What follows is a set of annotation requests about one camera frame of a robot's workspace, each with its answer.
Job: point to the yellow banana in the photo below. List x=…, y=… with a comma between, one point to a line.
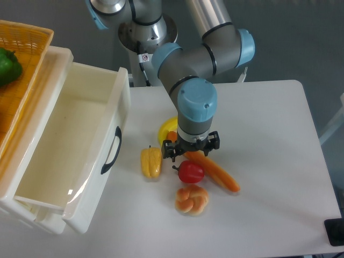
x=168, y=126

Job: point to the red bell pepper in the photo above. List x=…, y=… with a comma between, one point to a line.
x=189, y=172

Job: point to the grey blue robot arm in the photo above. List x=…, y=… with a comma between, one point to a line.
x=185, y=74

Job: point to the black drawer handle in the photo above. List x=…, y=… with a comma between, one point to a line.
x=113, y=151

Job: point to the long orange bread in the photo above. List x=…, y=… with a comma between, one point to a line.
x=214, y=171

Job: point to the white plastic drawer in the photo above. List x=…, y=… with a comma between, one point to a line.
x=64, y=173

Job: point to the green bell pepper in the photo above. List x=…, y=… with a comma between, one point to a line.
x=11, y=69

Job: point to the yellow bell pepper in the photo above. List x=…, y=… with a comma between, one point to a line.
x=151, y=162

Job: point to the white drawer cabinet frame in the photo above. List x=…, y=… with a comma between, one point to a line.
x=43, y=96

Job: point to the orange woven basket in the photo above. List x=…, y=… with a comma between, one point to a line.
x=30, y=44

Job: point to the round knotted bread roll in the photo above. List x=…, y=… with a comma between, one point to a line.
x=191, y=200

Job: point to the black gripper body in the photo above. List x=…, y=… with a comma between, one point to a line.
x=174, y=144

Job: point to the black device at edge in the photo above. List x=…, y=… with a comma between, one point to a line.
x=334, y=230

